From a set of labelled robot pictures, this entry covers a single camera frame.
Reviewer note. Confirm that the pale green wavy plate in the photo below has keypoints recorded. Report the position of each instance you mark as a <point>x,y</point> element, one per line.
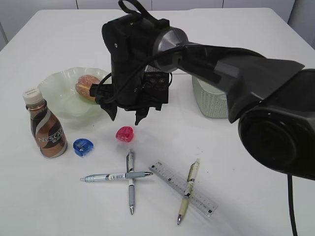
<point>62,98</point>

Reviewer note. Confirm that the brown coffee bottle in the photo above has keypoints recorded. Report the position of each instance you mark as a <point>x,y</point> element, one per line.
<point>45,126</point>

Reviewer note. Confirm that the clear plastic ruler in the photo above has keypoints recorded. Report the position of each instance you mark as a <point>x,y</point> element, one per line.
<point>198,200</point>

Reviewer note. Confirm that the sugared bread roll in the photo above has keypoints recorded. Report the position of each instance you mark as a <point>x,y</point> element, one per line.
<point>84,84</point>

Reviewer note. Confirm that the grey pen horizontal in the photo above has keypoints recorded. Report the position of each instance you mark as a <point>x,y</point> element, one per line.
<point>110,177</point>

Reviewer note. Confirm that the grey pen lying vertical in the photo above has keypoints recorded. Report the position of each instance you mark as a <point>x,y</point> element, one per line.
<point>131,187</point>

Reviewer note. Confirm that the blue pencil sharpener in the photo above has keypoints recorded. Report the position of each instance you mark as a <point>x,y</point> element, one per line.
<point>82,147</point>

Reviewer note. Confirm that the grey-green plastic basket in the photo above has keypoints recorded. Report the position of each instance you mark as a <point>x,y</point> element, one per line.
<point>212,102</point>

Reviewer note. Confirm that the beige patterned pen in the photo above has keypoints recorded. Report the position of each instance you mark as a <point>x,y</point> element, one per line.
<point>188,190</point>

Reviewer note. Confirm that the pink pencil sharpener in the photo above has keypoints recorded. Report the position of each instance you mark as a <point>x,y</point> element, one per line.
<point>125,134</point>

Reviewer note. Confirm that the black mesh pen holder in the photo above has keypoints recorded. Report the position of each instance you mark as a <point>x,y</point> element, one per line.
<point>156,83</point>

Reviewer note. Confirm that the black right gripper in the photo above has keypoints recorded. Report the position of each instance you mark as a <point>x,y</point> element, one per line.
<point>130,40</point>

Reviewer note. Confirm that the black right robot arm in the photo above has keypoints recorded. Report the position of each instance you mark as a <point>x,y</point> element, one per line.
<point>273,100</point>

